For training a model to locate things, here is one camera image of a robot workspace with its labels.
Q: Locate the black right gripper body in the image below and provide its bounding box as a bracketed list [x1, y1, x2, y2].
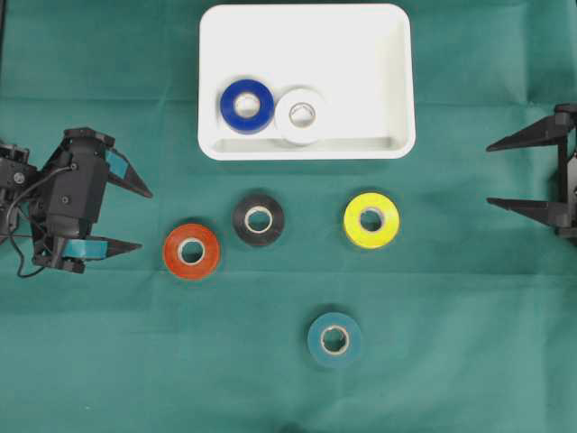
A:
[553, 104, 576, 244]

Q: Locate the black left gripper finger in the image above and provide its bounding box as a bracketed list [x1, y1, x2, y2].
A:
[105, 148, 152, 198]
[62, 237, 143, 263]

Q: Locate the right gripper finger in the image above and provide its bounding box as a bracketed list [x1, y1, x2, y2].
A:
[487, 198, 559, 226]
[486, 115, 554, 152]

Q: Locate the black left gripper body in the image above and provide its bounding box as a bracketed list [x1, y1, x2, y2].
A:
[31, 127, 114, 273]

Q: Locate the blue tape roll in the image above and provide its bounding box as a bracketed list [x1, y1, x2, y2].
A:
[220, 79, 274, 134]

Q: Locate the yellow tape roll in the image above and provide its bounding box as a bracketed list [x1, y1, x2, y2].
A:
[343, 192, 401, 249]

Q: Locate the white tape roll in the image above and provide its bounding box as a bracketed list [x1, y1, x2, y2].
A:
[274, 88, 328, 146]

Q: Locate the teal tape roll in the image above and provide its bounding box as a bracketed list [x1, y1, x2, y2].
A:
[307, 312, 363, 369]

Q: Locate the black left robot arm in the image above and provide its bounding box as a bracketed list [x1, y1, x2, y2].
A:
[1, 127, 152, 273]

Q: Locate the red tape roll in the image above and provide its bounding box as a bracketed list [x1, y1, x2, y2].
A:
[162, 223, 221, 281]

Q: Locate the black tape roll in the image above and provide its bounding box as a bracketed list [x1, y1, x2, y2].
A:
[232, 193, 285, 246]

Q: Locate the white plastic tray case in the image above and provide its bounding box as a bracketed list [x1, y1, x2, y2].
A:
[197, 4, 416, 161]

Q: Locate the green table cloth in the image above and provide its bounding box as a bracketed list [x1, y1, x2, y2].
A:
[1, 1, 576, 432]

